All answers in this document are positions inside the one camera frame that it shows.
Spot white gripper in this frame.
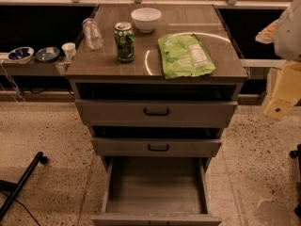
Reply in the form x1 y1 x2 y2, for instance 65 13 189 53
255 20 301 121

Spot green rice chip bag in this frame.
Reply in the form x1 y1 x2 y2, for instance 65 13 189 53
158 34 215 79

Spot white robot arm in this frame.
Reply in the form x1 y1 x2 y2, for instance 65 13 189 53
255 0 301 121

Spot grey drawer cabinet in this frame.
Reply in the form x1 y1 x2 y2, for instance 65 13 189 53
64 4 248 226

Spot open bottom drawer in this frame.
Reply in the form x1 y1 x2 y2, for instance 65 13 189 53
90 156 221 226

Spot middle drawer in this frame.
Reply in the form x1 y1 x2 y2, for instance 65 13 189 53
91 137 222 157

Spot top drawer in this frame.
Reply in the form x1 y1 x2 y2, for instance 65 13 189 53
75 99 237 128

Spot black chair wheel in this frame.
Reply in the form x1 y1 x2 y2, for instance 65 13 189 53
289 144 301 218

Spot white bowl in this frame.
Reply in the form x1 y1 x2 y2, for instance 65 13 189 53
131 8 162 33

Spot green soda can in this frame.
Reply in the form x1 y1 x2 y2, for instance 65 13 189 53
114 22 135 62

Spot clear plastic bottle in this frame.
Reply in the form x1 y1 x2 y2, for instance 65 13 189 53
82 18 103 50

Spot small white paper cup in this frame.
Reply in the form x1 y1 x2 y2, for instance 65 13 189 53
61 42 76 61

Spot dark blue bowl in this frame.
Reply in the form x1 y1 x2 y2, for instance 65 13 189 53
35 47 60 63

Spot blue patterned bowl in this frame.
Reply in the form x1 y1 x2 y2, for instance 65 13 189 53
8 47 34 64

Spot grey side shelf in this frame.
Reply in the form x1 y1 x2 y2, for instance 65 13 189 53
0 53 69 76

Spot black stand leg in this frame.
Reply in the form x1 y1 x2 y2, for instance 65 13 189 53
0 152 48 220

